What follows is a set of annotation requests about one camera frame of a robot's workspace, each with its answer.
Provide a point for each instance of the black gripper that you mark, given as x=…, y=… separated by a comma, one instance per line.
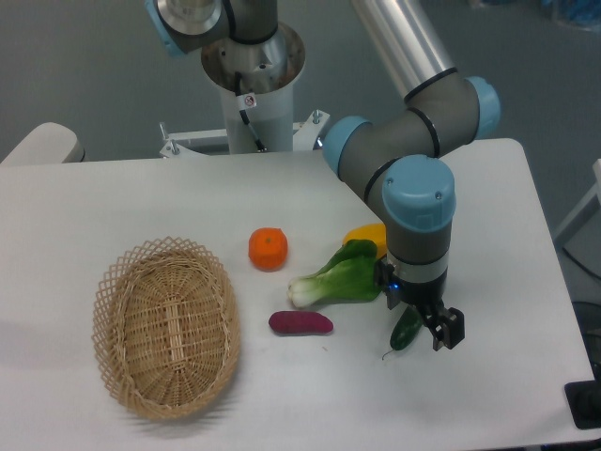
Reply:
x=447, y=325

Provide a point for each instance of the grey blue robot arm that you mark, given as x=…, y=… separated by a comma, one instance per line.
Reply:
x=396, y=169

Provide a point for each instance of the green bok choy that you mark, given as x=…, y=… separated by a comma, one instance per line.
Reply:
x=347, y=277

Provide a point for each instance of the yellow bell pepper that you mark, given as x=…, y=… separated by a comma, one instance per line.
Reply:
x=375, y=232

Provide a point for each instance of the black device at table edge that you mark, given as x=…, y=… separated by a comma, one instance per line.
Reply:
x=583, y=398

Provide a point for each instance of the purple sweet potato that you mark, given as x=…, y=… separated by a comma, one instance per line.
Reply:
x=300, y=323

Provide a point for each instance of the white furniture at right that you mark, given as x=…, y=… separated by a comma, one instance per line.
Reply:
x=579, y=215

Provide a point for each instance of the orange fruit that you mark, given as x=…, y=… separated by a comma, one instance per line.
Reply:
x=268, y=248

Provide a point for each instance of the woven wicker basket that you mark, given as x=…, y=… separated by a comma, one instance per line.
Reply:
x=166, y=331

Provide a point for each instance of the beige chair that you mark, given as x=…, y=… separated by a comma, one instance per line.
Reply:
x=48, y=143

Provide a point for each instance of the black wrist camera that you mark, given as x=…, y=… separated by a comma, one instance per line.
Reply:
x=387, y=282

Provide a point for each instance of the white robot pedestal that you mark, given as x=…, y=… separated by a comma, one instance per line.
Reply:
x=256, y=88

